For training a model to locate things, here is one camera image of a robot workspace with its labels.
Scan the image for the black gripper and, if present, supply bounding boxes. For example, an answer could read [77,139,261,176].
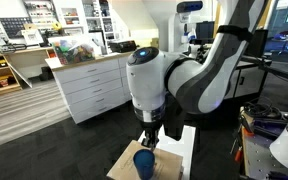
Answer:
[139,117,165,150]

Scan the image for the blue plastic cup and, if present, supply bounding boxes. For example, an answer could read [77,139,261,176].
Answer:
[132,148,156,180]

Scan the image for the thick book with brown cover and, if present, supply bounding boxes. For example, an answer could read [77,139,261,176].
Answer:
[106,139,184,180]

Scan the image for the white drawer cabinet wooden top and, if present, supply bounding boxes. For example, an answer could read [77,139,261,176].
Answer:
[52,52,134,125]

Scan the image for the orange clamp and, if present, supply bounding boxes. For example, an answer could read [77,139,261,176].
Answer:
[233,146,245,164]

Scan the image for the black printer box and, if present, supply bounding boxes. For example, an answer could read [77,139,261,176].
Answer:
[109,39,138,54]

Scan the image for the metal breadboard robot table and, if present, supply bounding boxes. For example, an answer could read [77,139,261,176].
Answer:
[240,125,288,180]

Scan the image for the white and blue machine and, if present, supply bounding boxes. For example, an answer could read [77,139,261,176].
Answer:
[168,0,204,56]

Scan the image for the clear bin of colourful toys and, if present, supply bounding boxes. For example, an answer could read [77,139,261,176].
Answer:
[47,34,96,66]

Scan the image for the black cabinet with white doors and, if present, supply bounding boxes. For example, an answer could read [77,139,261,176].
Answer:
[223,59,272,101]

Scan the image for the small black monitor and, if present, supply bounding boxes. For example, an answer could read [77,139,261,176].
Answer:
[195,21,216,44]

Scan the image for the black floor bin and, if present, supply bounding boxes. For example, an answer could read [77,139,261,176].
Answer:
[39,65,55,82]

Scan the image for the white open shelving unit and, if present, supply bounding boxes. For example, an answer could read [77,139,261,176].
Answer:
[82,0,116,55]

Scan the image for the white leaning board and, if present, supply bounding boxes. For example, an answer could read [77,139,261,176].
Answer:
[5,59,33,89]

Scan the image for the black metal stand bar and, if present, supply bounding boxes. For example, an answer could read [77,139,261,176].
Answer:
[240,54,288,85]

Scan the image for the black monitor on desk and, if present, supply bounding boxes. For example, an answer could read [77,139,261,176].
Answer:
[250,29,269,58]

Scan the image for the wooden workbench with shelves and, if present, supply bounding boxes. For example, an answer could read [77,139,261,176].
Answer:
[0,46,56,99]

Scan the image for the black cable bundle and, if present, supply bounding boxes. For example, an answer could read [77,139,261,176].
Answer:
[243,100,284,122]

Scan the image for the white picture frame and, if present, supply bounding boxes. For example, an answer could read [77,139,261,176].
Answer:
[20,28,44,47]

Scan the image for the small parts wall rack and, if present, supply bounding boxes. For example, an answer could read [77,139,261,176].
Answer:
[23,0,59,28]

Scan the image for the large black keyboard wall panel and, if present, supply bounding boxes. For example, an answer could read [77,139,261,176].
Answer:
[0,16,32,39]

